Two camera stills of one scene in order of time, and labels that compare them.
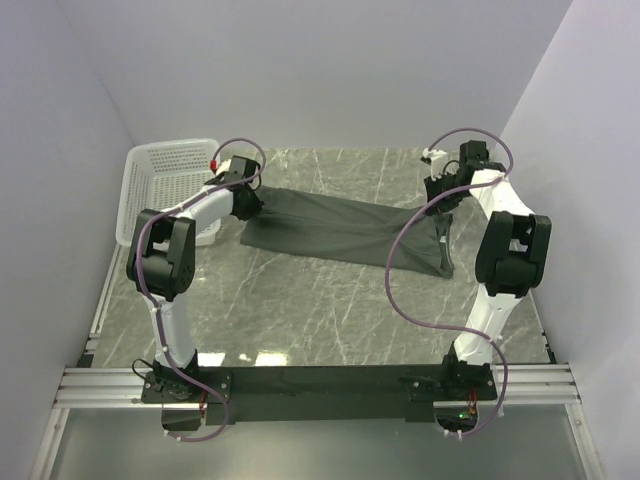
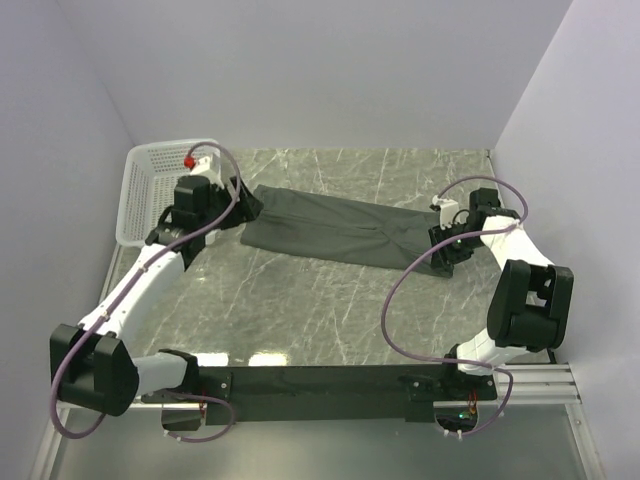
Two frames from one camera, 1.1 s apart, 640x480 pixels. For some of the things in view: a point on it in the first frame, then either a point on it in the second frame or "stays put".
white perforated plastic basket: (161, 175) stays put
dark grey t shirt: (350, 227) stays put
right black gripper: (439, 207) to (444, 256)
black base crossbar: (264, 393) stays put
